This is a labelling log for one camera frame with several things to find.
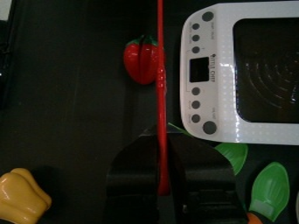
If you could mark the red bell pepper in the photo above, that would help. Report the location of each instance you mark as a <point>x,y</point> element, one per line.
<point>140,60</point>

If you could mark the orange toy carrot with leaf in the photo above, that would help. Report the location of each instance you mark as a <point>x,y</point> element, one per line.
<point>268,189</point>

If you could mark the yellow toy bell pepper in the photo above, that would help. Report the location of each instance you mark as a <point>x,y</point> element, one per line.
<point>21,197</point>

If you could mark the white toy induction cooktop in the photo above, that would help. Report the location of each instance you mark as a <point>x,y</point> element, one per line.
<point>225,75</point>

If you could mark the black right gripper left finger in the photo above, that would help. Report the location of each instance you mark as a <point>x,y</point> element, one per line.
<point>132,180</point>

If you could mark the green toy leaf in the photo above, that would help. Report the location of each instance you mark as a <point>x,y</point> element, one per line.
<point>233,154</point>

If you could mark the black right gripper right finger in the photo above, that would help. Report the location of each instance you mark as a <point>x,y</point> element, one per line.
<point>205,180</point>

